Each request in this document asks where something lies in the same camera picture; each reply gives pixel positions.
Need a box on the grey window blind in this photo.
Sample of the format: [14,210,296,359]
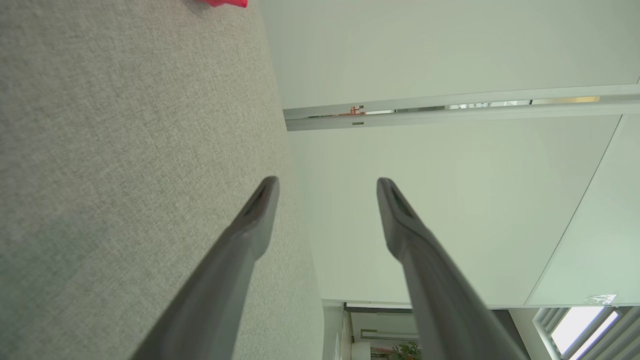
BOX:
[532,306,640,360]

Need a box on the red jersey with lettering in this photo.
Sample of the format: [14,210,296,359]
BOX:
[195,0,249,9]

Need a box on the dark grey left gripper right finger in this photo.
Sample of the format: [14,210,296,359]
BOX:
[376,177,528,360]

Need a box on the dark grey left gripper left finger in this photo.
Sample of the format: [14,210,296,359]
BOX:
[130,176,280,360]

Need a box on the green potted plant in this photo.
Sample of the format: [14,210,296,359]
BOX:
[382,341,423,360]

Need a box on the grey partition post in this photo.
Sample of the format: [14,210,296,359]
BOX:
[282,84,640,120]
[286,102,640,132]

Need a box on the grey fabric sofa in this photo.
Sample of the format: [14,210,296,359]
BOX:
[0,0,326,360]

